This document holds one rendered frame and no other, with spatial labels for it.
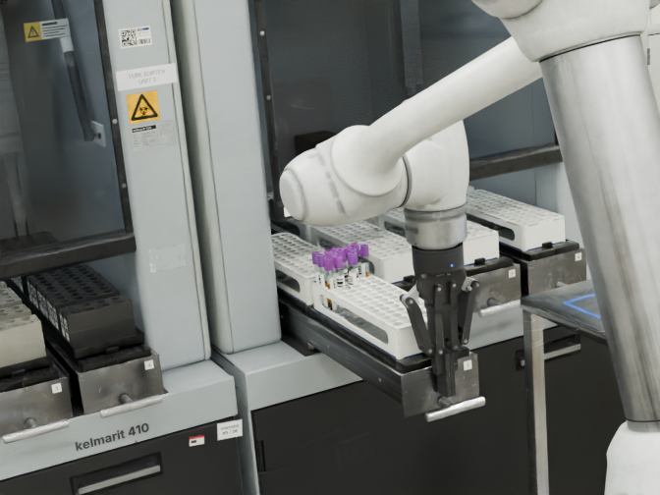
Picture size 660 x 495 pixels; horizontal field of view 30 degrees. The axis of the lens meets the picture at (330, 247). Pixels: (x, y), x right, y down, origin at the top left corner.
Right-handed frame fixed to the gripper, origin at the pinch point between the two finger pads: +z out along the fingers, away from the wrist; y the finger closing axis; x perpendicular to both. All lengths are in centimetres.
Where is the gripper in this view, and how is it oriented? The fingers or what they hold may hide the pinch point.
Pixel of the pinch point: (445, 371)
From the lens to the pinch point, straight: 186.1
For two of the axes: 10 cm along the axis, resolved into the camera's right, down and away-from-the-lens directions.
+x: 4.5, 2.1, -8.7
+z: 0.9, 9.6, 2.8
